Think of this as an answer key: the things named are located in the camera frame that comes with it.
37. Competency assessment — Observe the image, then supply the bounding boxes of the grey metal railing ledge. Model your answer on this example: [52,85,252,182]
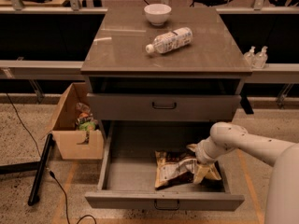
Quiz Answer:
[0,60,299,84]

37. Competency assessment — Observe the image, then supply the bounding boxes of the white ceramic bowl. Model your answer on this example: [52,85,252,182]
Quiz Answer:
[144,4,172,26]

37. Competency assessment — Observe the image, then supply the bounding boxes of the clear pump bottle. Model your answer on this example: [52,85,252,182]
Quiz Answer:
[244,46,255,66]
[253,46,268,69]

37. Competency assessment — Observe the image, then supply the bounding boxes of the brown chip bag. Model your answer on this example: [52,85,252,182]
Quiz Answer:
[155,144,221,189]

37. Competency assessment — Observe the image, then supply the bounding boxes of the open grey bottom drawer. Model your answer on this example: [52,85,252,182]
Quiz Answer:
[85,121,244,211]

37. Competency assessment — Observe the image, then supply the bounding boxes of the snack packets in box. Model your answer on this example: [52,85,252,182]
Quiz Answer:
[76,103,98,132]

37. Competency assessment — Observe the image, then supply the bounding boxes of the black floor cable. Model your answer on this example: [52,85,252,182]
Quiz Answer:
[4,91,97,224]

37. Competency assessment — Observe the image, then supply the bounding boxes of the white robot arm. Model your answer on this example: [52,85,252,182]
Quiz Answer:
[195,122,299,224]

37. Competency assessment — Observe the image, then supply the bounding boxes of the grey drawer cabinet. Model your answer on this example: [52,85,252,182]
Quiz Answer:
[81,7,251,133]

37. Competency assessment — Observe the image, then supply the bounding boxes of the right clear pump bottle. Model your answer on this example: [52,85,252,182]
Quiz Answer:
[253,46,268,69]

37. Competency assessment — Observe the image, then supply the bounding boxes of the left clear pump bottle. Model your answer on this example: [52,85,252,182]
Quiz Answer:
[244,46,255,66]

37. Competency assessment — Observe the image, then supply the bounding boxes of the clear plastic water bottle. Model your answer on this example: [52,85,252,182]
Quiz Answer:
[146,27,192,54]

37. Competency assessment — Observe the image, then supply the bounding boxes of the cardboard box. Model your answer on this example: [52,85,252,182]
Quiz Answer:
[45,82,104,160]

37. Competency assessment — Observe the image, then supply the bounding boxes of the closed grey upper drawer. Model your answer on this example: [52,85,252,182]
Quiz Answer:
[88,93,240,121]

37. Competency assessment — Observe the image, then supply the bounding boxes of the black bar on floor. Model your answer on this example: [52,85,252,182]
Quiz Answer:
[28,133,54,206]

